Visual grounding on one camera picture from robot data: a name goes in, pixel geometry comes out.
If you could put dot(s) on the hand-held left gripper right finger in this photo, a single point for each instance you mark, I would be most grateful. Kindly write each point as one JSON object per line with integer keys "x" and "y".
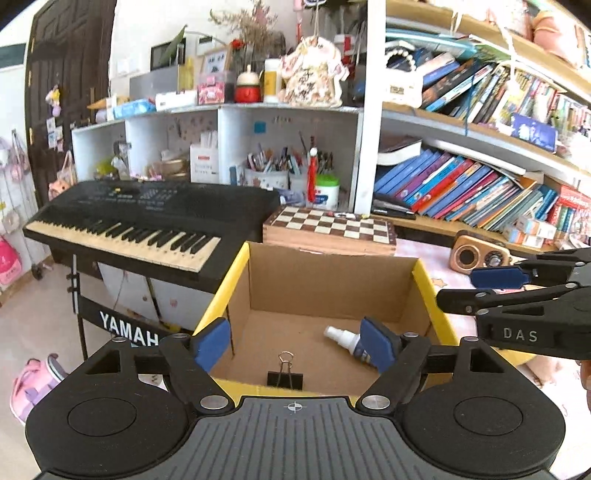
{"x": 375, "y": 345}

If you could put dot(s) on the grey metal box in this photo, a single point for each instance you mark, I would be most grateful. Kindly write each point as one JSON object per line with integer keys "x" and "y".
{"x": 154, "y": 83}

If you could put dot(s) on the row of colourful books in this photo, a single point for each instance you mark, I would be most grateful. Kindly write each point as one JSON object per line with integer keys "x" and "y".
{"x": 489, "y": 92}

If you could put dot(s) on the lucky cat ornament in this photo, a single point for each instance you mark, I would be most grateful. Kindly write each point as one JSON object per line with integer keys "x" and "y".
{"x": 311, "y": 74}

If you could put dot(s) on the white jar green lid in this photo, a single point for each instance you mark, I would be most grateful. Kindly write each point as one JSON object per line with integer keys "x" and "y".
{"x": 328, "y": 191}

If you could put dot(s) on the dark wooden door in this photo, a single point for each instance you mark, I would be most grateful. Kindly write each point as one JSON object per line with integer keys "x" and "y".
{"x": 69, "y": 69}

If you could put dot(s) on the black keyboard stand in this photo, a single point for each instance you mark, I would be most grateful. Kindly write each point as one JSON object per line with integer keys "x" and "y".
{"x": 124, "y": 321}

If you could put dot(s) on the pen holder with pens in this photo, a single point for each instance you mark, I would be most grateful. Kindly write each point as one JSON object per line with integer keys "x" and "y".
{"x": 265, "y": 170}

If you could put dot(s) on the dried flower bunch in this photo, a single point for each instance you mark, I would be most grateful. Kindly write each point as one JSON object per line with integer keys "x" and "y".
{"x": 249, "y": 23}

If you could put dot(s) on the white spray bottle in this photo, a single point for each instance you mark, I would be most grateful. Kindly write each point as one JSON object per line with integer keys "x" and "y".
{"x": 344, "y": 340}

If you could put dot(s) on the white paper box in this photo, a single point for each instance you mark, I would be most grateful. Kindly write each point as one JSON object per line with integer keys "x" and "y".
{"x": 204, "y": 161}

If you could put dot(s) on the wooden retro speaker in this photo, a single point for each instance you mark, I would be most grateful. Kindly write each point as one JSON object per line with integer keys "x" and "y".
{"x": 480, "y": 251}

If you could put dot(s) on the white cubby shelf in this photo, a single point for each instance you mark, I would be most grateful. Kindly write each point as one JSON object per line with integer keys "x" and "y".
{"x": 238, "y": 127}

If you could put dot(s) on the row of blue books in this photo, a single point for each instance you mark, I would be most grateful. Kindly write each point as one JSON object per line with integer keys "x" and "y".
{"x": 443, "y": 184}

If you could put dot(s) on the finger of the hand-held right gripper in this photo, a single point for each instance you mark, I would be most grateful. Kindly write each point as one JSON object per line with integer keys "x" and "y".
{"x": 496, "y": 278}
{"x": 461, "y": 301}

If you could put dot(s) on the white quilted handbag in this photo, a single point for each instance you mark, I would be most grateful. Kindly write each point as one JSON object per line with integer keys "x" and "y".
{"x": 402, "y": 85}

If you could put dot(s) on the pink checked cloth desktop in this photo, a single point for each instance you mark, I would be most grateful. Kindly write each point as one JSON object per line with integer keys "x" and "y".
{"x": 415, "y": 251}

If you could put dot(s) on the wooden chessboard box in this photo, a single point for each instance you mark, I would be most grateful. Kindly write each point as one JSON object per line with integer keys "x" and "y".
{"x": 330, "y": 228}

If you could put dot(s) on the black binder clip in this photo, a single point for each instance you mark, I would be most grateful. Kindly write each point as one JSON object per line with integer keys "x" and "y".
{"x": 285, "y": 379}

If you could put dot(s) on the white bottle yellow label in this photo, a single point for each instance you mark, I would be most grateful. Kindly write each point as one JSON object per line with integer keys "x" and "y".
{"x": 272, "y": 81}

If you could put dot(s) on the red doll ornament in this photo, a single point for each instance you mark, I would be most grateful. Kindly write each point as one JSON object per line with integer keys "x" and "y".
{"x": 248, "y": 87}

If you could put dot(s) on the pink plush toy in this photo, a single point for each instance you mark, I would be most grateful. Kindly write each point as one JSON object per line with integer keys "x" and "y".
{"x": 551, "y": 32}

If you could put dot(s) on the red book set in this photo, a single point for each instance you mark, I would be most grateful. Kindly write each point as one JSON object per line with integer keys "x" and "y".
{"x": 572, "y": 210}

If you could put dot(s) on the yellow cardboard box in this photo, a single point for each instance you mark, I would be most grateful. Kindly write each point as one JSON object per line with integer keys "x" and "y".
{"x": 295, "y": 286}

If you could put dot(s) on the flat white box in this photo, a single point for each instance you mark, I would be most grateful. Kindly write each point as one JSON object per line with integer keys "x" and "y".
{"x": 176, "y": 100}

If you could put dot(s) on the black electronic keyboard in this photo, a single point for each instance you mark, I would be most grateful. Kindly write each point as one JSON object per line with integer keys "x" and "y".
{"x": 152, "y": 207}

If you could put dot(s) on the blue wet wipes pack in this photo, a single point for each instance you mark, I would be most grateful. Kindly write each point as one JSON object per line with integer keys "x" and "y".
{"x": 134, "y": 109}

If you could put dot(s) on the pink patterned box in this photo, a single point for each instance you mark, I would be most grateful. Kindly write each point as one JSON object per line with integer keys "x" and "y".
{"x": 211, "y": 93}

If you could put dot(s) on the blue screen device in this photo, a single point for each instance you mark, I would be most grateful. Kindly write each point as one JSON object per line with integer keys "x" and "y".
{"x": 533, "y": 131}

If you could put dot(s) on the wooden bookshelf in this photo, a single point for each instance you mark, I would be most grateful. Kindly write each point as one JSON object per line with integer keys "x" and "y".
{"x": 371, "y": 92}

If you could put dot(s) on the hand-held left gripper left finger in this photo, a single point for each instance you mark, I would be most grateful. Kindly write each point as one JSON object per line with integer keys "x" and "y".
{"x": 213, "y": 345}

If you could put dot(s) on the red tassel pendant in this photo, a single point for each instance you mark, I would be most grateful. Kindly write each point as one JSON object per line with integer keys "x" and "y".
{"x": 312, "y": 175}

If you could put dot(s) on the white storage cabinet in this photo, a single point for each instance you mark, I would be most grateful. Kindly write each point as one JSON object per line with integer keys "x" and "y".
{"x": 180, "y": 302}

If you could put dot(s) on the small picture frame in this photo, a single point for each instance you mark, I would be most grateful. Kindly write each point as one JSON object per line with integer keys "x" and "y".
{"x": 217, "y": 61}

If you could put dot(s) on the pink children's backpack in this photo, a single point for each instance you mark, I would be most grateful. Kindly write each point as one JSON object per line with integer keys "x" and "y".
{"x": 34, "y": 392}

